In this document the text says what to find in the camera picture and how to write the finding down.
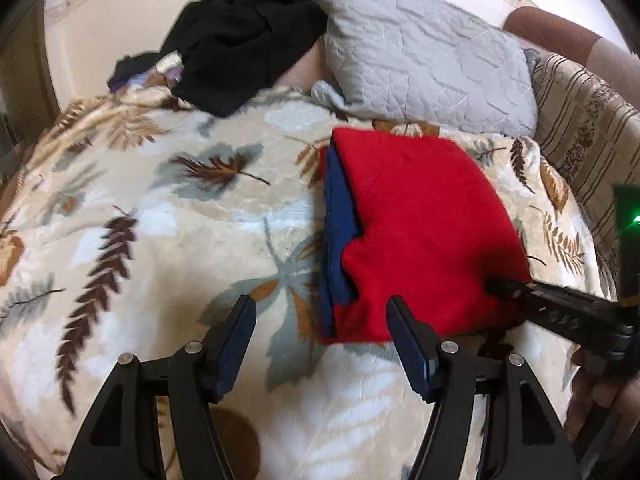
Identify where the red and blue sweater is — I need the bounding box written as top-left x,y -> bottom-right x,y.
319,127 -> 533,346

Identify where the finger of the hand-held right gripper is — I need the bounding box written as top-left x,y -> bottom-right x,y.
484,276 -> 636,358

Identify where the black cloth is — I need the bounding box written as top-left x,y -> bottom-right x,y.
107,0 -> 328,118

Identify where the brown wooden door frame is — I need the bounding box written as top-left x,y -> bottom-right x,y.
0,7 -> 57,171

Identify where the striped beige cushion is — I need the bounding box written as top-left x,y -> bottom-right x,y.
530,52 -> 640,261

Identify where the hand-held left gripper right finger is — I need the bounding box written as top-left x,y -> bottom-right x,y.
386,294 -> 576,480

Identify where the purple cloth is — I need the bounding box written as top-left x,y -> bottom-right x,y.
109,52 -> 186,93

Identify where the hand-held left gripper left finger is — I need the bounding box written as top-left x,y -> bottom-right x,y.
62,294 -> 258,480

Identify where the leaf print blanket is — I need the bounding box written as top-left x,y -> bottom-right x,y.
0,85 -> 616,480

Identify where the person's right hand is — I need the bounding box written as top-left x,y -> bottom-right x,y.
565,347 -> 640,443

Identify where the brown padded headboard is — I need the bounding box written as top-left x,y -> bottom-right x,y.
502,5 -> 606,68

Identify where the grey quilted pillow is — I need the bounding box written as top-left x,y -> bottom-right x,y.
305,0 -> 538,138

